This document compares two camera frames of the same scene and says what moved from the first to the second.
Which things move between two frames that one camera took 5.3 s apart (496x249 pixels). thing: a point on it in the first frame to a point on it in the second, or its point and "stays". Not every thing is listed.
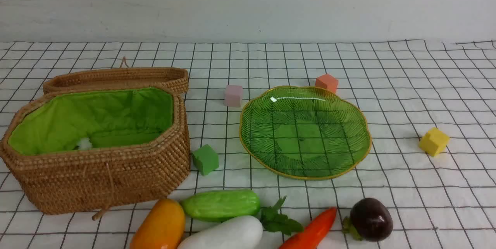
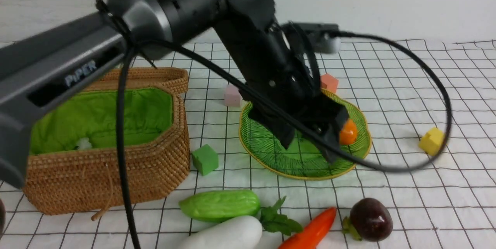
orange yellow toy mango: x=163 y=228 to x=348 y=133
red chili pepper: x=302 y=237 stays
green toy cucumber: x=221 y=205 stays
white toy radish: x=240 y=232 stays
